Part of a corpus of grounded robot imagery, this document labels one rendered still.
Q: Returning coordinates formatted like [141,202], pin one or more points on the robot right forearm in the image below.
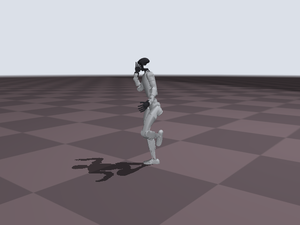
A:
[137,83]

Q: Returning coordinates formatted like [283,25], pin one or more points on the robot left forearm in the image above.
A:
[152,95]

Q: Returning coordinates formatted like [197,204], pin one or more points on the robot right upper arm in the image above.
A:
[140,88]

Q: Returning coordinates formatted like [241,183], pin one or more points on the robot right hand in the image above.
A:
[137,68]

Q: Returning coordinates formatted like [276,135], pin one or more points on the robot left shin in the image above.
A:
[151,135]

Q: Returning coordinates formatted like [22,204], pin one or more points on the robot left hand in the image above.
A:
[144,106]

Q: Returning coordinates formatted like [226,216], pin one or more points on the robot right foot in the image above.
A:
[149,162]

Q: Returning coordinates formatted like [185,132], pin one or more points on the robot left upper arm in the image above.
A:
[150,77]

